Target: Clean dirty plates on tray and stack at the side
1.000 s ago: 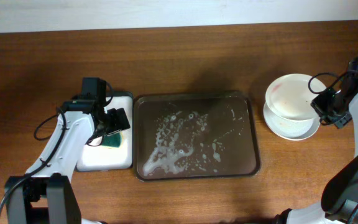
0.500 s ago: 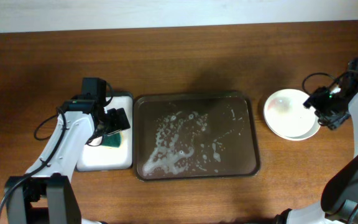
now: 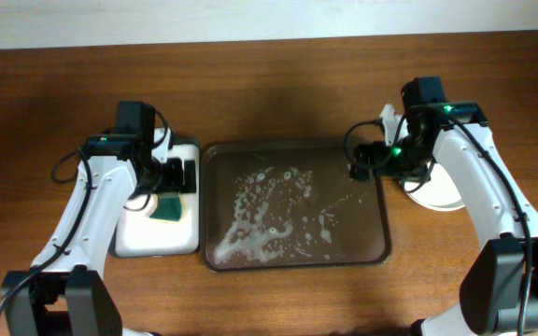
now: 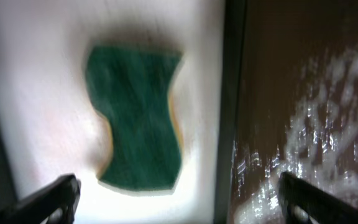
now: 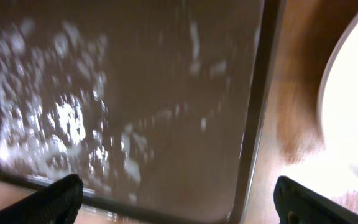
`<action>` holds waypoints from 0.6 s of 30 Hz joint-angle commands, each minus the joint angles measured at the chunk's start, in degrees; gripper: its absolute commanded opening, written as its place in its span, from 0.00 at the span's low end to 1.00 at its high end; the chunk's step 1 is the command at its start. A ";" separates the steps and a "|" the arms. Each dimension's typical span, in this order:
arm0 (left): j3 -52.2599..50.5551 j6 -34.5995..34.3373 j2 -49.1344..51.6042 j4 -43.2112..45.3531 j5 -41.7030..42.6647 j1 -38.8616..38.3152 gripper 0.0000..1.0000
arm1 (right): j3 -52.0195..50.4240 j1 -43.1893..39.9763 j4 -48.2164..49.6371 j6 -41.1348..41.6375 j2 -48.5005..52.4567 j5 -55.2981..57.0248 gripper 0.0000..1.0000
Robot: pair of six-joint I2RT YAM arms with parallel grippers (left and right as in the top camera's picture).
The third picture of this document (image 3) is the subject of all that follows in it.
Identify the green yellow sponge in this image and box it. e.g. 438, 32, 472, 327
150, 193, 186, 222

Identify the cream plate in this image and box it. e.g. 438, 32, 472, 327
400, 162, 465, 212

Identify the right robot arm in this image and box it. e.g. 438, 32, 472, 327
343, 77, 538, 335

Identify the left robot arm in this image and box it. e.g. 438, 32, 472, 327
0, 101, 200, 335

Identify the white soapy tray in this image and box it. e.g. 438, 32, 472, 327
109, 142, 200, 259

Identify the dark brown tray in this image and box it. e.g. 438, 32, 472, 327
201, 138, 392, 273

